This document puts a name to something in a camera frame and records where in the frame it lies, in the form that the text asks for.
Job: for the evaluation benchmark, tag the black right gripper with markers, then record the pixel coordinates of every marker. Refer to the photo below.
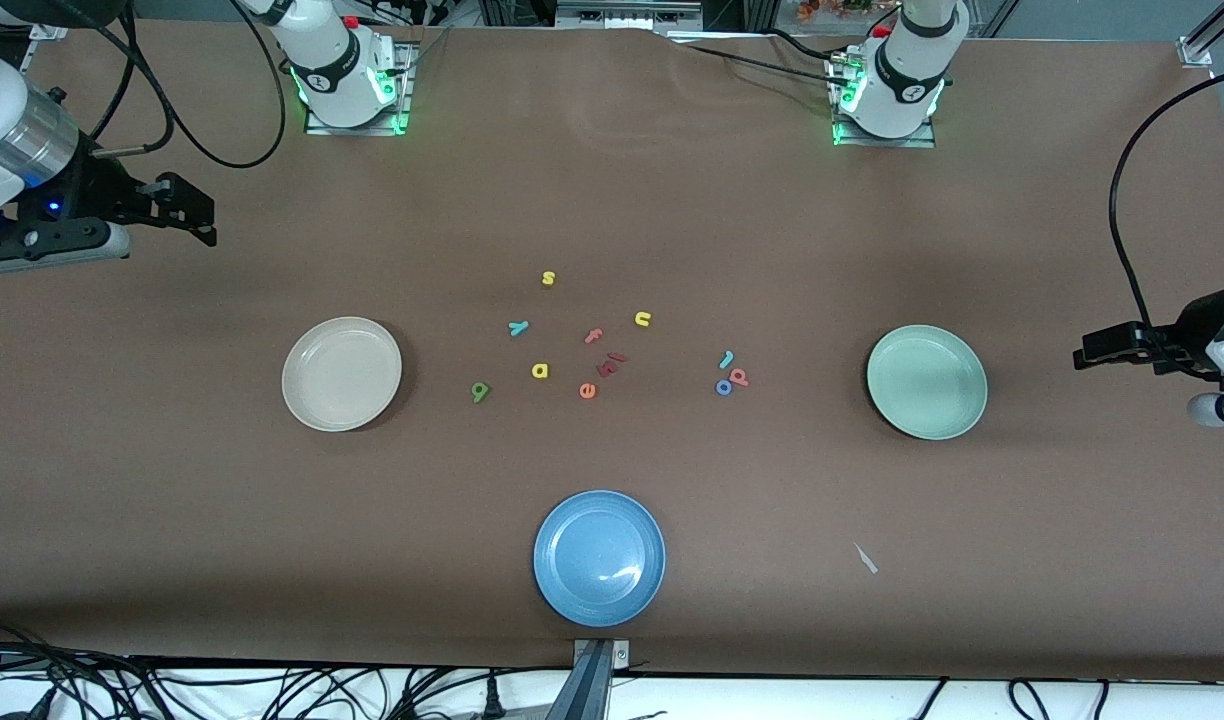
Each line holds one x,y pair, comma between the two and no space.
100,190

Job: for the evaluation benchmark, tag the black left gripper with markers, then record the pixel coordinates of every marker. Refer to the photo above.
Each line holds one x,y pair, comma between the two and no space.
1180,338

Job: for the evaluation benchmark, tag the green letter g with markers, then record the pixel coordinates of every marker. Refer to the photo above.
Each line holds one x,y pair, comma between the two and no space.
485,390

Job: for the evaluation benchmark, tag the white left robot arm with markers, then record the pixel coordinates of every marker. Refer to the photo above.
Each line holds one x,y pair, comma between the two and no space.
907,80

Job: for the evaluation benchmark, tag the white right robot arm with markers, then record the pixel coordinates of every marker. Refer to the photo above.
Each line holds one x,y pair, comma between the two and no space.
332,60

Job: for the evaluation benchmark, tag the green plate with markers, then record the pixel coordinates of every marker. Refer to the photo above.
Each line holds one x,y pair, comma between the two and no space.
927,385

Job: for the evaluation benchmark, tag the beige plate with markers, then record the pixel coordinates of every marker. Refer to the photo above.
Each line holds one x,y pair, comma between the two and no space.
342,385

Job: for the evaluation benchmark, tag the aluminium corner profile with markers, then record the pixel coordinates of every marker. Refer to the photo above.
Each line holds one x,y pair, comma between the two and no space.
1197,48

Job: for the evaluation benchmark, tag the white paper scrap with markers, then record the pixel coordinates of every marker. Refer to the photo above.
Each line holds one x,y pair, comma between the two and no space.
865,558

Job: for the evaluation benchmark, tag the orange decorative items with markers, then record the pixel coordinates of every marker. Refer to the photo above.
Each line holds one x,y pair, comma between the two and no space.
832,8

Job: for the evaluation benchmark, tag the grey electronics box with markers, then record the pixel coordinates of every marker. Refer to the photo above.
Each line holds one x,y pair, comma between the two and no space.
627,15

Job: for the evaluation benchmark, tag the blue plate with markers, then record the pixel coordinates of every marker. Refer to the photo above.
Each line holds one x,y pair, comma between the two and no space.
597,550

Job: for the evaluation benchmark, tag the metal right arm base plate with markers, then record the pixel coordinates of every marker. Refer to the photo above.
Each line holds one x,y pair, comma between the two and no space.
317,127

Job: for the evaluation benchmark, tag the aluminium table frame rail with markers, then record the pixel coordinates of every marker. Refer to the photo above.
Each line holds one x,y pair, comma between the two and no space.
47,34

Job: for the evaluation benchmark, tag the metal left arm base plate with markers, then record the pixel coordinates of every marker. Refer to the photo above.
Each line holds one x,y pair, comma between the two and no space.
922,142

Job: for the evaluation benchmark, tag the aluminium profile with bracket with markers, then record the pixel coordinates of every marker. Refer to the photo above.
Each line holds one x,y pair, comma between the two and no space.
592,685

